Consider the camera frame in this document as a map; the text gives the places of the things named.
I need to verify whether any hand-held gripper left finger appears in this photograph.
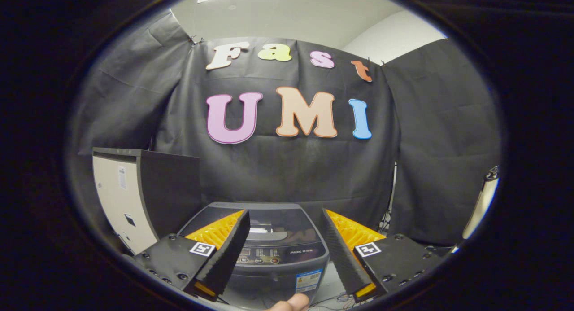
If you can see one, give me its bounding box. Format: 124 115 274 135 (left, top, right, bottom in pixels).
123 209 252 302

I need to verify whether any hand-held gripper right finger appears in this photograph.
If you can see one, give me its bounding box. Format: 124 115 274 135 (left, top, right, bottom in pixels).
321 208 449 303

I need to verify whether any dark grey washing machine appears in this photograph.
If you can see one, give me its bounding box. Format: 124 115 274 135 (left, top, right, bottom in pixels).
177 202 330 309

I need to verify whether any grey and white cabinet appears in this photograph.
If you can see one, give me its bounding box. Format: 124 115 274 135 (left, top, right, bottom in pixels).
92 147 202 255

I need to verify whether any white cylinder with black cap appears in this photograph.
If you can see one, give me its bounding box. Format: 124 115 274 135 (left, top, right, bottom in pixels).
462 166 499 240

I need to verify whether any bundle of cables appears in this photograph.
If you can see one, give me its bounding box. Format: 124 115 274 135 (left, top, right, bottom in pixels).
379 207 399 236

